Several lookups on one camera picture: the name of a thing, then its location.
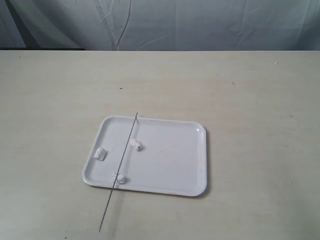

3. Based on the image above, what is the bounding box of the white marshmallow piece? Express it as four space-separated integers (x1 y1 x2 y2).
129 138 142 152
111 172 127 185
94 147 107 161

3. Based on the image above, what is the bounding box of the thin metal skewer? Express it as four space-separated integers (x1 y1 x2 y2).
97 112 139 234

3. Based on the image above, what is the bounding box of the white plastic tray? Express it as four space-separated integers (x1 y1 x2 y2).
82 115 207 197

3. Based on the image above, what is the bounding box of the white backdrop cloth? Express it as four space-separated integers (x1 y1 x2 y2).
0 0 320 51

